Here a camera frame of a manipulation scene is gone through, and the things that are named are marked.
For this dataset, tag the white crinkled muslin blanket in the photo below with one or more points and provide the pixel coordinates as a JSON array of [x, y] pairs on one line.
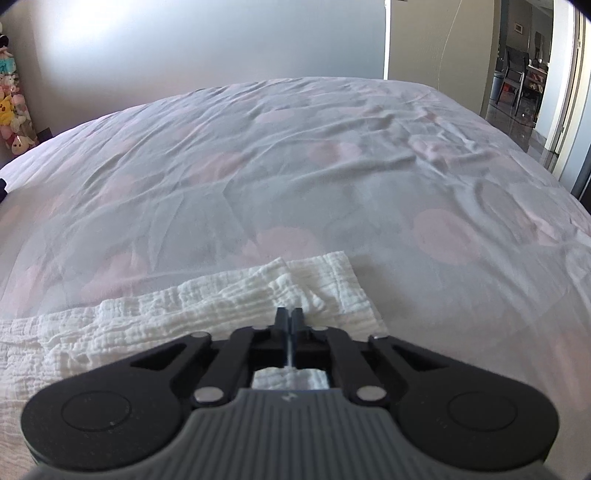
[[38, 351]]

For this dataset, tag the hanging plush toy column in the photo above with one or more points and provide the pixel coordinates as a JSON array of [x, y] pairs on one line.
[[17, 129]]

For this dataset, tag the black wall socket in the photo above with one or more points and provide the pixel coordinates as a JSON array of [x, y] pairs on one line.
[[44, 135]]

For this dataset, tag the pink dotted bed sheet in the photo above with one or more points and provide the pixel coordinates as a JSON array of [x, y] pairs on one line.
[[463, 242]]

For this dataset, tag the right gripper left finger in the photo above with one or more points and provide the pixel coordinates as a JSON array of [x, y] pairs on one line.
[[231, 363]]

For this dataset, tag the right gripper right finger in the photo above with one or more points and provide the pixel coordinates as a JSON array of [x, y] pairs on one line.
[[333, 351]]

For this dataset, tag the cream room door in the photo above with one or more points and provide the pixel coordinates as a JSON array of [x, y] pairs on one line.
[[448, 45]]

